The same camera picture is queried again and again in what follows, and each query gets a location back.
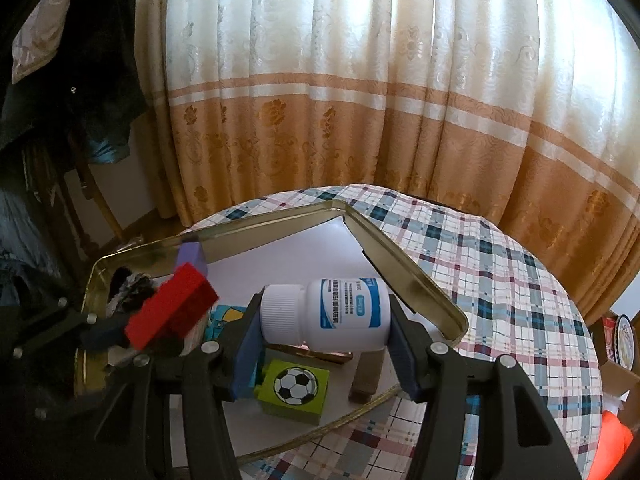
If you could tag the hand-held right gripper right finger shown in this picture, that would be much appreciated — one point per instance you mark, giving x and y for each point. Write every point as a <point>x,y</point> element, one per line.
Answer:
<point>405,355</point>

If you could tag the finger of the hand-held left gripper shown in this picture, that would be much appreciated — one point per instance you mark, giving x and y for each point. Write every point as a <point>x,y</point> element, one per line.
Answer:
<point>155,349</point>
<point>107,332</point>

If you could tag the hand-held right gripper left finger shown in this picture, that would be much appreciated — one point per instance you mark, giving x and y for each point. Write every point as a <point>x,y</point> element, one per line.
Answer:
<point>245,355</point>

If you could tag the blue cartoon block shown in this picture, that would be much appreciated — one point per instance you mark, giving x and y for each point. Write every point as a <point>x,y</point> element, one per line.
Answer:
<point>225,322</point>

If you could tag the red building block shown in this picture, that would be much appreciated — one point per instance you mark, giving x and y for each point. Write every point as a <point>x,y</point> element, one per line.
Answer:
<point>170,305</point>

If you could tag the green building block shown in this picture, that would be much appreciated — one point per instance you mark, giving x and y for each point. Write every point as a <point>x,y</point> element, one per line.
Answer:
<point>295,385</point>

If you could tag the gold tin box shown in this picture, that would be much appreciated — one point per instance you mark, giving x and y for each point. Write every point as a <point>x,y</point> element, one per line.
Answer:
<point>415,290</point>

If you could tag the pink box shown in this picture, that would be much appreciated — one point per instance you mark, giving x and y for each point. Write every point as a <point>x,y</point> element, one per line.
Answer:
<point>330,357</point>

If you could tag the white pill bottle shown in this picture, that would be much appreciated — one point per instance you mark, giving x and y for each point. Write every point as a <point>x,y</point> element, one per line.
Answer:
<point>330,315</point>

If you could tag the purple cube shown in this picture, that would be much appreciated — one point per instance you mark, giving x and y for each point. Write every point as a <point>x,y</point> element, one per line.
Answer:
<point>192,257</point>

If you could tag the plaid tablecloth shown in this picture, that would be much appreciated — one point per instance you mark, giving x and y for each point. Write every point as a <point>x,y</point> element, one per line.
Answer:
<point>500,285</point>

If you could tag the dark blue garment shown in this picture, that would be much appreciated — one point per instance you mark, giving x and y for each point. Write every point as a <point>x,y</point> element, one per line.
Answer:
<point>25,240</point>

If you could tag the wooden chair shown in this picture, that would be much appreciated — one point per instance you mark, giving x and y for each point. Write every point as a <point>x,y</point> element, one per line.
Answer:
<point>95,195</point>

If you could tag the teal cloth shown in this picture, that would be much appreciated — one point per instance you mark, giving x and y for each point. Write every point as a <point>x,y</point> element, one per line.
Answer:
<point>105,152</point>

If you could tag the cardboard box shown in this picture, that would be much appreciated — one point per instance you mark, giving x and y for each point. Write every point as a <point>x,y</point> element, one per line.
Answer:
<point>612,380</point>

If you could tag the round patterned tin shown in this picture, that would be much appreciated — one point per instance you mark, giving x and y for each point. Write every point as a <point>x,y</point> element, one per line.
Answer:
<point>627,342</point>

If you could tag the orange cloth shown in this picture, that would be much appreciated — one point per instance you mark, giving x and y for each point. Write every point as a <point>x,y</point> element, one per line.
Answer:
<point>610,445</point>

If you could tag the dark hanging jacket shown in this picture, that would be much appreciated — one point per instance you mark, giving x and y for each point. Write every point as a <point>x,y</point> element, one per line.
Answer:
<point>75,105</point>

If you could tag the pale pink padded jacket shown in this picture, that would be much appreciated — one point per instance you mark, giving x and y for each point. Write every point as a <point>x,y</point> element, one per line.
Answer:
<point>35,50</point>

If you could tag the cream and orange curtain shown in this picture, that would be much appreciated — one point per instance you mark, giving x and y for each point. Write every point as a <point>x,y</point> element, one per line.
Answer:
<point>350,60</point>

